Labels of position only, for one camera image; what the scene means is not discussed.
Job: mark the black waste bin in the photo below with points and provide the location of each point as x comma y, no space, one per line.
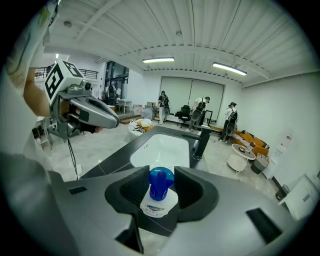
282,192

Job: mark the striped black white blanket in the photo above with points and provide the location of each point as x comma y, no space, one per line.
136,126

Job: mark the white cabinet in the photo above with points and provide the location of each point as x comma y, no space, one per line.
302,197

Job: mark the white sink basin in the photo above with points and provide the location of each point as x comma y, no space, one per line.
162,150

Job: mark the black office chair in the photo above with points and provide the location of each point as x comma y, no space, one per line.
185,112

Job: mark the white round pouf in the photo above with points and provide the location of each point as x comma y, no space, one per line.
133,135

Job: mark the ceiling tube light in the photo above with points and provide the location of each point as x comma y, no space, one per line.
158,60
229,68

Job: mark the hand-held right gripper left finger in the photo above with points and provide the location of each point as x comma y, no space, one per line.
100,212

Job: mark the orange sofa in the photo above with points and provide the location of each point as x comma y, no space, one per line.
258,146

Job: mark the gray metal cabinet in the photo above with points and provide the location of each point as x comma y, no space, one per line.
150,112

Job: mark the white carton red print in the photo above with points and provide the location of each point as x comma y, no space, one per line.
138,110

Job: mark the white round table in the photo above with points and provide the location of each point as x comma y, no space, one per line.
242,152

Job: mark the black faucet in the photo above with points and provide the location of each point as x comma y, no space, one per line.
202,142

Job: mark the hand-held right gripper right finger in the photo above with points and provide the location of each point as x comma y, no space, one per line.
225,217

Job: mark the white power strip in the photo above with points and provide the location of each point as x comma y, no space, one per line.
79,170

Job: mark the person's left forearm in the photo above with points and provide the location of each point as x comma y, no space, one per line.
37,100

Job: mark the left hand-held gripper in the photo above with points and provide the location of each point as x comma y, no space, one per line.
57,80

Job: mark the small cardboard box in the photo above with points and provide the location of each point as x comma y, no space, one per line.
151,103

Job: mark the person's left hand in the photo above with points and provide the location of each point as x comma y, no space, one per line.
65,107

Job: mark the white roller blind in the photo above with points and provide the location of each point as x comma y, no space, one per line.
212,92
176,92

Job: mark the person's white printed shirt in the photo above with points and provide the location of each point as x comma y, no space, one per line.
15,100

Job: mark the white bottle blue pump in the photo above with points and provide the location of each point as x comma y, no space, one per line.
160,200

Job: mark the gray storage basket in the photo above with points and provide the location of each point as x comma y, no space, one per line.
260,163

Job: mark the wooden step platform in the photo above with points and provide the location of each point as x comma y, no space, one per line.
127,120

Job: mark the black rectangular frame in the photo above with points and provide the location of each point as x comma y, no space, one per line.
212,117

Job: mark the orange cushion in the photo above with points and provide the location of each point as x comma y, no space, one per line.
148,127

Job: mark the black balcony railing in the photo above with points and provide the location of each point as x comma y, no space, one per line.
88,72

